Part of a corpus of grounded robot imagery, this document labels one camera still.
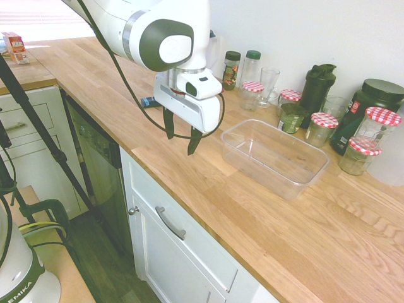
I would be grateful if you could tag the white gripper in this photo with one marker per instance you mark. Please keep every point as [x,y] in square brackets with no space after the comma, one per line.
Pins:
[183,110]

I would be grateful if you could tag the blue protein bar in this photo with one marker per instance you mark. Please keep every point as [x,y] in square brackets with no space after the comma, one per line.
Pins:
[148,102]

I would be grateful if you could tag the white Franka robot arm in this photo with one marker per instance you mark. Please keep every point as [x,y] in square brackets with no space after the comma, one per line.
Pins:
[142,19]

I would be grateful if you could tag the clear plastic container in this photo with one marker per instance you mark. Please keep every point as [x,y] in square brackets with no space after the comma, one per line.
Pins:
[274,176]

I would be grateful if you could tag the large black protein tub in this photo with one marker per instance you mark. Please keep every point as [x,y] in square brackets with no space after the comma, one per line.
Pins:
[375,94]

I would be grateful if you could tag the glass jar red checked lid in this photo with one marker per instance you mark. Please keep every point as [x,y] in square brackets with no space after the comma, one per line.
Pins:
[321,129]
[358,159]
[251,94]
[288,101]

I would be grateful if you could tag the dark jar green lid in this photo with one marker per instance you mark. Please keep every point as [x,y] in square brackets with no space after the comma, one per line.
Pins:
[231,71]

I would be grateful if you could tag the clear pitcher blue lid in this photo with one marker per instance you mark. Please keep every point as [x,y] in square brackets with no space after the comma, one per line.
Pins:
[217,53]

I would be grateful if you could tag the stainless steel dishwasher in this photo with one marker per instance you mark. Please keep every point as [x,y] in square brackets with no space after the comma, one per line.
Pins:
[101,170]

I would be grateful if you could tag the silver round cabinet knob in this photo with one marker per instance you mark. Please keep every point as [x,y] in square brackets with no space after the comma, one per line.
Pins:
[134,210]

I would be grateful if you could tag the clear bottle green lid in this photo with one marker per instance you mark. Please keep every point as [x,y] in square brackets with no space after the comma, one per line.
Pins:
[252,67]

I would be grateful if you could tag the clear glass mug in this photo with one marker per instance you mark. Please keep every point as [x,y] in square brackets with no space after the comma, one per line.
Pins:
[269,85]

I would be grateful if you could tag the green cup foil lid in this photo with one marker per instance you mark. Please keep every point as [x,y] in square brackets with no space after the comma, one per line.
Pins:
[292,120]

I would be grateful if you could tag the white cabinet under counter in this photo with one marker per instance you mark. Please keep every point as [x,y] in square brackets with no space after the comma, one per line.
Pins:
[176,268]

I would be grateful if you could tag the black shaker bottle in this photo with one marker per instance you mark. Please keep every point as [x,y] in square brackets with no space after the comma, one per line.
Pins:
[317,91]

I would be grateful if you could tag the white drawer cabinet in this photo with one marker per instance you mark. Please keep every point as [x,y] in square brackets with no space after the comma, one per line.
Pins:
[41,110]

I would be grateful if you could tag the dark green clamp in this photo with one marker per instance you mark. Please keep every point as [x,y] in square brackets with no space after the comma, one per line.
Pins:
[52,205]

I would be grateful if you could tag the orange white carton box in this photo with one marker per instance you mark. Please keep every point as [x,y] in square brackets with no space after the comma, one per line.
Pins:
[14,42]
[20,58]

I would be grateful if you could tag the tan wooden mounting board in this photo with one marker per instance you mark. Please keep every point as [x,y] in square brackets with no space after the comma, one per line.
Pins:
[67,274]

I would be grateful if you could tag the tall jar red checked lid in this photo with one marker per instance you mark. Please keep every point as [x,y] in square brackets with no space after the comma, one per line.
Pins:
[378,126]

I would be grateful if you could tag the black camera tripod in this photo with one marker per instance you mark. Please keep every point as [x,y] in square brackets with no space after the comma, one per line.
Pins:
[38,126]

